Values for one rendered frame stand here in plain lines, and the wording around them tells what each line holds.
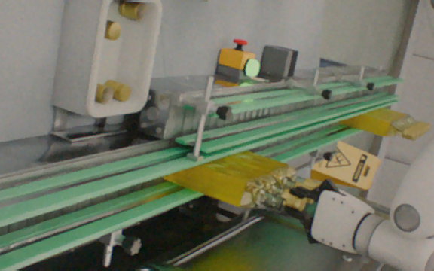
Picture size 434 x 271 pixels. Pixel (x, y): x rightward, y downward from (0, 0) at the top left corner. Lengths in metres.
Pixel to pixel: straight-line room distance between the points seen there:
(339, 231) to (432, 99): 5.99
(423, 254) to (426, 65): 6.07
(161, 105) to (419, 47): 6.02
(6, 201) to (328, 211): 0.59
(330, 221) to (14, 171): 0.58
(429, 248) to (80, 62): 0.67
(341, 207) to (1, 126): 0.62
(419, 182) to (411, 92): 6.14
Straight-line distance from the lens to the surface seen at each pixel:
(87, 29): 1.09
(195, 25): 1.50
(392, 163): 7.29
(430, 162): 1.03
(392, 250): 1.11
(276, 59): 1.85
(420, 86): 7.13
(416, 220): 1.04
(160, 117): 1.24
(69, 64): 1.12
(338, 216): 1.17
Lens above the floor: 1.51
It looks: 26 degrees down
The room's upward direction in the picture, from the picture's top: 108 degrees clockwise
